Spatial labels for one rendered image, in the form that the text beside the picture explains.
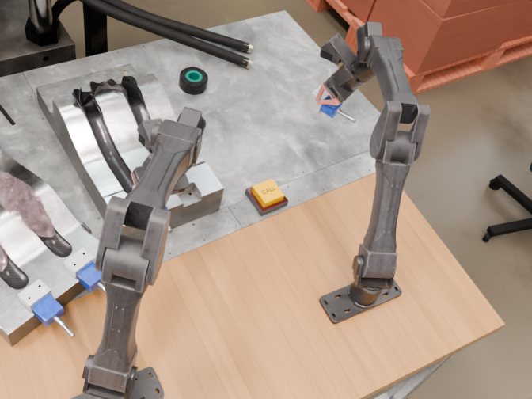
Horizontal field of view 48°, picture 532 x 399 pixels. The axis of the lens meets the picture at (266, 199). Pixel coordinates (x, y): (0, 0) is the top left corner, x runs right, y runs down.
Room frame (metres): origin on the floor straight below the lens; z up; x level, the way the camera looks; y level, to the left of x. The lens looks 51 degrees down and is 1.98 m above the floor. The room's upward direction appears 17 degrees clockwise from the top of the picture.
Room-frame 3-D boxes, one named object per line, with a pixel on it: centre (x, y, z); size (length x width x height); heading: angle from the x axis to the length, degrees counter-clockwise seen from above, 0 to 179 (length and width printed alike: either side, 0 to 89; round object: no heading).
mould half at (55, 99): (0.95, 0.37, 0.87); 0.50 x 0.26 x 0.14; 47
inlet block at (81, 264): (0.57, 0.29, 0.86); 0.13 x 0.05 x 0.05; 64
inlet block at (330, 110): (1.21, -0.10, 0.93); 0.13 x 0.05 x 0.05; 69
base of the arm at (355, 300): (0.76, -0.28, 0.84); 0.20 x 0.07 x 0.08; 132
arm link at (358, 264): (0.77, -0.27, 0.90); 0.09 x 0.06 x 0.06; 107
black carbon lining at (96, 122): (0.93, 0.37, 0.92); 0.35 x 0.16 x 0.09; 47
